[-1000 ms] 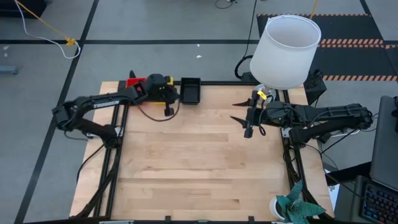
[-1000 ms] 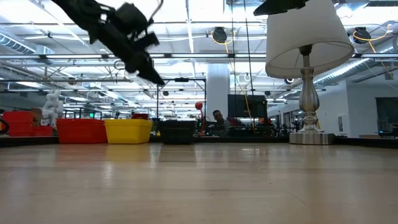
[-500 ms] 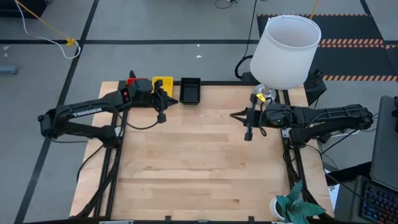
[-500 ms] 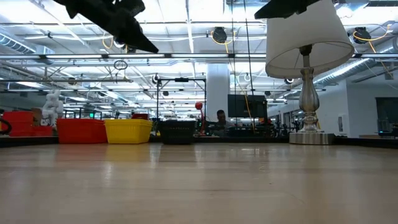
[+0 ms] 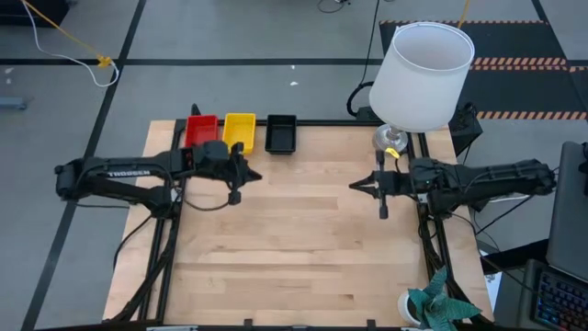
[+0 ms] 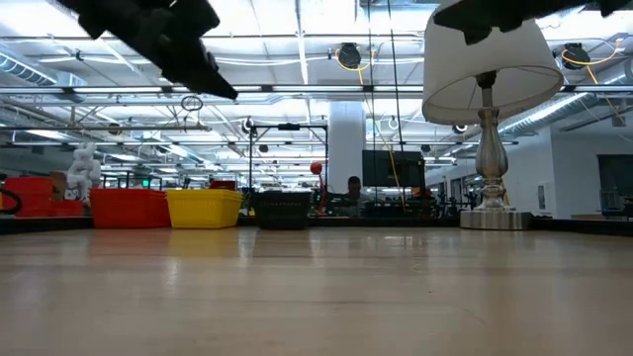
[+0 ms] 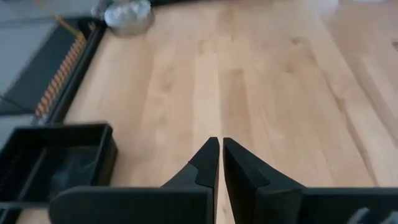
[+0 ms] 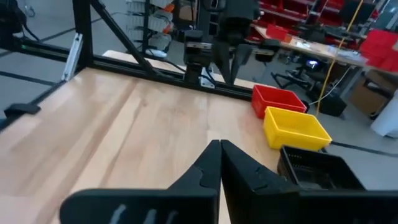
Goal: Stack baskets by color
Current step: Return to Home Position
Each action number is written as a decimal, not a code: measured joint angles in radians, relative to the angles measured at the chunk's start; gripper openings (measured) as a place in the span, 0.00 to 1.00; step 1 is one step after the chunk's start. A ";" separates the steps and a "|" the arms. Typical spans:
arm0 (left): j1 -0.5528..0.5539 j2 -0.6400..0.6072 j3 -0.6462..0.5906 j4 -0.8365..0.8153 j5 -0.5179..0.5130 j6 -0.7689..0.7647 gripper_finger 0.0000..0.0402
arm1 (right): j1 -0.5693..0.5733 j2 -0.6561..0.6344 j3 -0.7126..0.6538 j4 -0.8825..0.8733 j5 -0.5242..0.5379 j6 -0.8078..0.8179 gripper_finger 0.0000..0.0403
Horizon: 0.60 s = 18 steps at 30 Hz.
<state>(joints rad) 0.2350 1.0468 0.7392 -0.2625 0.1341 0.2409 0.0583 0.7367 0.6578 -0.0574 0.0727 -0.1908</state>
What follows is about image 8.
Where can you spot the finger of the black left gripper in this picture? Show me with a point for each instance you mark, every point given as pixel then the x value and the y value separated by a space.
pixel 242 56
pixel 224 59

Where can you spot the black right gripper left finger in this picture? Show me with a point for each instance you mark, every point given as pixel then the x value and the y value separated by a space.
pixel 155 205

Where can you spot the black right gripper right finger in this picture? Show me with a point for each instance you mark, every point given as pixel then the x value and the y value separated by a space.
pixel 280 205

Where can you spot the black plastic basket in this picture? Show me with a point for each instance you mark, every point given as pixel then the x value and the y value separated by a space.
pixel 317 174

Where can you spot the red plastic basket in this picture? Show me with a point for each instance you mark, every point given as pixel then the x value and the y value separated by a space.
pixel 257 107
pixel 276 98

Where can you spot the yellow plastic basket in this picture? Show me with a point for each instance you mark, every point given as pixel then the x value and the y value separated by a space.
pixel 295 124
pixel 280 140

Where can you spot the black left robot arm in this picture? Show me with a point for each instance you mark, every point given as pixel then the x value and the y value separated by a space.
pixel 196 53

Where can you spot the shelf rack with bins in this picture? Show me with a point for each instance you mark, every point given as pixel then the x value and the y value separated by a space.
pixel 155 25

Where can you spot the red bin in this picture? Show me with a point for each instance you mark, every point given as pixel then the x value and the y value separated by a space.
pixel 276 32

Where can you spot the black office chair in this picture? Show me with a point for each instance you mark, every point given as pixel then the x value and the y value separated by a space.
pixel 292 77

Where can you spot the wooden workbench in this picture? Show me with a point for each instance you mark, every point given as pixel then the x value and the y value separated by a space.
pixel 317 49

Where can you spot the black floor box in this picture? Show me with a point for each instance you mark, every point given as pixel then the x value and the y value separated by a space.
pixel 332 105

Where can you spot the large cardboard box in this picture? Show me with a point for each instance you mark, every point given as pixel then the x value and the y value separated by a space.
pixel 370 96

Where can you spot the red storage bins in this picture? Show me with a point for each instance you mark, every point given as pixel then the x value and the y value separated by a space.
pixel 379 49

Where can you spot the white cylindrical object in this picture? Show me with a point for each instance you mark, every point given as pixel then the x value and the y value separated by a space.
pixel 387 118

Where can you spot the black clamp block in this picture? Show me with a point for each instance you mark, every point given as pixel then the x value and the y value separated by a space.
pixel 21 109

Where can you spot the black bulky equipment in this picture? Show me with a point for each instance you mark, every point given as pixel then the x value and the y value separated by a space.
pixel 11 21

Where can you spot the black aluminium table frame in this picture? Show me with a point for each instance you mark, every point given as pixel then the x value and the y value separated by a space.
pixel 84 31

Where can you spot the silver corner bracket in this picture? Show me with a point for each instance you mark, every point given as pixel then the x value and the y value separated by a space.
pixel 73 56

